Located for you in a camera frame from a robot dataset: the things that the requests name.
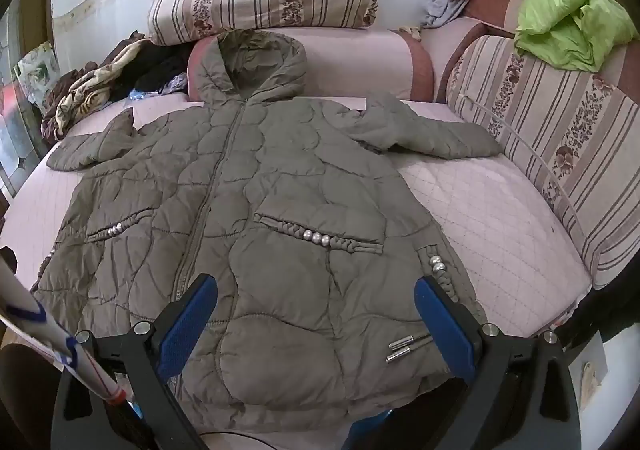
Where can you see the pink quilted sofa bed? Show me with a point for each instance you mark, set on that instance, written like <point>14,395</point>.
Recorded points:
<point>500,230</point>

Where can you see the floral printed panel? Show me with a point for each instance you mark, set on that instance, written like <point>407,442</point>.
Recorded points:
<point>35,75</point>

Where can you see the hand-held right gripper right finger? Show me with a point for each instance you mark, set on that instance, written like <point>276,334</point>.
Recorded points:
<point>447,325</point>

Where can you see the green cloth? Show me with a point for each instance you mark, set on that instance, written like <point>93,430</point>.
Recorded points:
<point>570,25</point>

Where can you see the pale blue cloth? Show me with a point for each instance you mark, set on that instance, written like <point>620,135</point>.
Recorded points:
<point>442,10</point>

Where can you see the olive quilted hooded jacket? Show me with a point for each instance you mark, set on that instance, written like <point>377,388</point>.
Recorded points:
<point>280,180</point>

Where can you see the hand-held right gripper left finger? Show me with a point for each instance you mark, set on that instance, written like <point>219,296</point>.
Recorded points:
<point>182,325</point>

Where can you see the white printed tube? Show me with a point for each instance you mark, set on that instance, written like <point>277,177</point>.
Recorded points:
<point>35,320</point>

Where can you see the black cloth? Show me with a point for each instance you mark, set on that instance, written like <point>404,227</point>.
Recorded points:
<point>157,67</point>

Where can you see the pink bolster cushion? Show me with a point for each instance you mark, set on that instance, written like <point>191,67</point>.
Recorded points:
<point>360,62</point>

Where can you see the small blue cloth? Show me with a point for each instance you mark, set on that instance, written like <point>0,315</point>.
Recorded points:
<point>137,94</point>

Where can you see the white paper sheet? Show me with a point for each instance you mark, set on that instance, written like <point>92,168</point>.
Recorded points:
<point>596,375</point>

